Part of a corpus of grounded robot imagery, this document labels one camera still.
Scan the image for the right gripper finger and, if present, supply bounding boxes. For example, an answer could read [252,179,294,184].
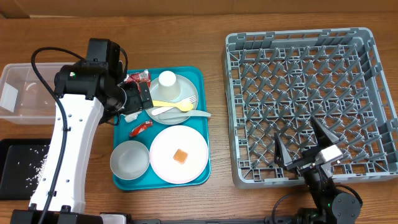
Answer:
[310,117,339,148]
[274,133,293,170]

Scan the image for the grey bowl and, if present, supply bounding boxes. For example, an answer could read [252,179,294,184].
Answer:
[110,141,150,180]

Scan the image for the orange food cube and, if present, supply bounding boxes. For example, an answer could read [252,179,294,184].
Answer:
[173,149,188,164]

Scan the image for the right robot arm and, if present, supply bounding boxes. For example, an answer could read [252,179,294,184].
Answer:
[274,117,363,224]

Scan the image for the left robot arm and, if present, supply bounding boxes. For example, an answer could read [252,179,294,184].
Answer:
[10,38,153,224]

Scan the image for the grey dishwasher rack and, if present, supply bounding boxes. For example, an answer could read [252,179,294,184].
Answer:
[223,27,397,189]

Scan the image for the black waste tray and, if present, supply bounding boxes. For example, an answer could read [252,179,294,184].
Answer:
[1,139,50,200]

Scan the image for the large red snack wrapper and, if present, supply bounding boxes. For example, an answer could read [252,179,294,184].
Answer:
[123,70,151,96]

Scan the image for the crumpled white napkin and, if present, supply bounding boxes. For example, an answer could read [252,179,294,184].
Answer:
[124,112,139,123]

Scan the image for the small red ketchup packet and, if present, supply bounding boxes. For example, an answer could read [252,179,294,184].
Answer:
[129,119,153,138]

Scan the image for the white paper cup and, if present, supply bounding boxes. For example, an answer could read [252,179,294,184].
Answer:
[158,71,181,100]

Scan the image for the yellow plastic spoon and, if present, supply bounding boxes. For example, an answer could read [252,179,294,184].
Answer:
[152,100,194,112]

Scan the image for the grey plate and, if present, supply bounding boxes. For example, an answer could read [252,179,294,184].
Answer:
[146,75,199,125]

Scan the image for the white plastic fork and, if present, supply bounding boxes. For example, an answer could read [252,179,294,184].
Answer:
[152,95,197,112]

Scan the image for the light blue plastic knife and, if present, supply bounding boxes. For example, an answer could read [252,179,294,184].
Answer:
[159,110,211,120]

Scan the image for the white pink-rimmed plate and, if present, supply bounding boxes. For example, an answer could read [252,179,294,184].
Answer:
[149,125,209,184]

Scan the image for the teal serving tray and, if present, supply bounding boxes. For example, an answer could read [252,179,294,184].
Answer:
[113,66,211,191]

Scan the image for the spilled rice grains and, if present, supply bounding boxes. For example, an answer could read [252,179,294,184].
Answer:
[17,147,49,190]

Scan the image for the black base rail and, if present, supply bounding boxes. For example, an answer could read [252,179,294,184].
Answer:
[127,216,313,224]

